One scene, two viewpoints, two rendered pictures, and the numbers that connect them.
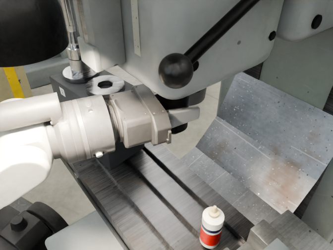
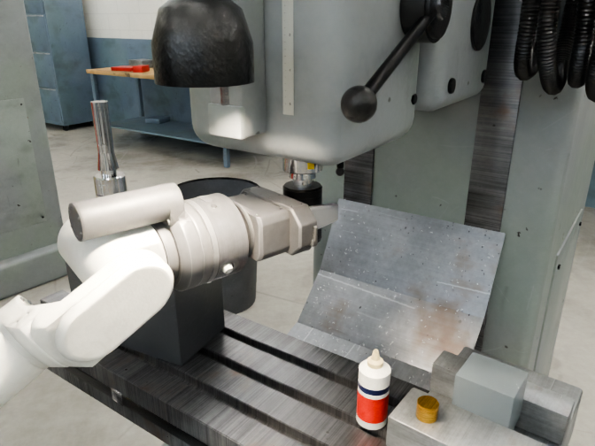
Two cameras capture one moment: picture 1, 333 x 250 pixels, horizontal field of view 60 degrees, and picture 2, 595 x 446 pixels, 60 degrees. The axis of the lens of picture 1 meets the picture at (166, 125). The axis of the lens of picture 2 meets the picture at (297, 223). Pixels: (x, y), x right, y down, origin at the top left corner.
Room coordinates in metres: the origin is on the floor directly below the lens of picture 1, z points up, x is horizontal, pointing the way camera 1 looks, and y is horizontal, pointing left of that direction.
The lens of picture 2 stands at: (-0.17, 0.17, 1.44)
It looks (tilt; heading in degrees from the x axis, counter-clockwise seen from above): 21 degrees down; 343
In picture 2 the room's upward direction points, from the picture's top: straight up
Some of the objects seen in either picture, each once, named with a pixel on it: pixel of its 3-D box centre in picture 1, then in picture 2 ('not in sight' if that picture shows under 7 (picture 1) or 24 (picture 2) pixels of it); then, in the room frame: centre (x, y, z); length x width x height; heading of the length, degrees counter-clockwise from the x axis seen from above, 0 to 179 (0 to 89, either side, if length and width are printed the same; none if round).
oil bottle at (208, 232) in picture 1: (211, 223); (374, 386); (0.31, -0.09, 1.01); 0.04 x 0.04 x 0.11
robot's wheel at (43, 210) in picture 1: (48, 224); not in sight; (0.64, 0.46, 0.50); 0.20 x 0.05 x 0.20; 61
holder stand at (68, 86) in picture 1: (98, 110); (145, 277); (0.62, 0.18, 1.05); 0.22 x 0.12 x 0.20; 46
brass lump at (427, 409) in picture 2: not in sight; (427, 409); (0.19, -0.09, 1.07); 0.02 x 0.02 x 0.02
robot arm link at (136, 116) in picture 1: (119, 121); (239, 231); (0.35, 0.07, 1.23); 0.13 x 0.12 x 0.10; 23
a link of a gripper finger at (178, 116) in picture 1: (182, 118); (320, 218); (0.35, -0.02, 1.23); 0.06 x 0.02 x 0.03; 113
